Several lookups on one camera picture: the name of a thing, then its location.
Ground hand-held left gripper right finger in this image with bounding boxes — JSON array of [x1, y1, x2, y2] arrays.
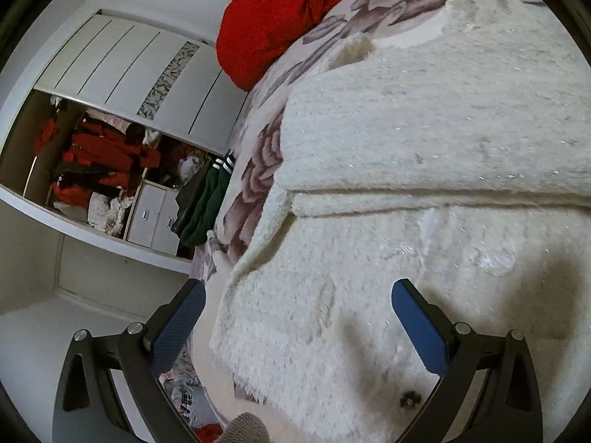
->
[[390, 278, 544, 443]]

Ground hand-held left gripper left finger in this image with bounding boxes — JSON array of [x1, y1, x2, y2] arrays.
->
[[52, 278, 208, 443]]

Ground white fluffy coat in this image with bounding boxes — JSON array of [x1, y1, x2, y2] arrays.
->
[[209, 0, 591, 443]]

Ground pile of pale folded clothes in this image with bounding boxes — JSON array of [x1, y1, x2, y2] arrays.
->
[[53, 191, 136, 237]]

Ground red hanging clothes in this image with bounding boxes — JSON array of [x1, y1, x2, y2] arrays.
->
[[32, 117, 162, 204]]

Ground printed cloth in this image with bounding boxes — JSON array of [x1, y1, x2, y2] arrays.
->
[[159, 346, 218, 430]]

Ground red cloth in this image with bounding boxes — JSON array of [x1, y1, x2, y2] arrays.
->
[[191, 423, 226, 443]]

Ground white drawer unit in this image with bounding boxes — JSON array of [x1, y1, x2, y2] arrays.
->
[[126, 181, 182, 256]]

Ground grey knitted cloth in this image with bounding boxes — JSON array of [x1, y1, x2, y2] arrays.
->
[[217, 412, 271, 443]]

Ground black garment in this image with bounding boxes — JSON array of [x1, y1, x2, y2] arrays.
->
[[170, 166, 211, 236]]

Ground green garment with white stripes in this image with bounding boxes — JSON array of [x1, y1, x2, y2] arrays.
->
[[178, 150, 237, 247]]

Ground floral bed sheet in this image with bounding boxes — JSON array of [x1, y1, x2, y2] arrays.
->
[[191, 0, 492, 284]]

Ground white wardrobe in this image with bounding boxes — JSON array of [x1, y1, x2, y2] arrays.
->
[[0, 8, 251, 265]]

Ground white sliding wardrobe door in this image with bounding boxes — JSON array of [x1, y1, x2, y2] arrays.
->
[[34, 9, 251, 158]]

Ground red blanket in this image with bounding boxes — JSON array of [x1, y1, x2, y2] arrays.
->
[[217, 0, 372, 92]]

